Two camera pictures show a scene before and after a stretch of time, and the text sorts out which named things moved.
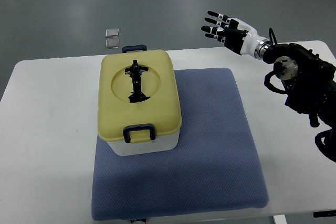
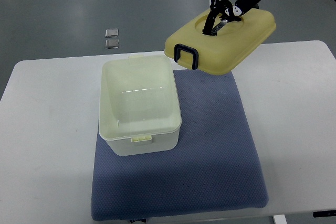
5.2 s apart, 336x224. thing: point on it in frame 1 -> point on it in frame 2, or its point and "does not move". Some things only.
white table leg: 280,219 does not move
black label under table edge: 324,213 does not move
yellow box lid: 115,110 -> 223,53
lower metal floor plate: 112,43 does not move
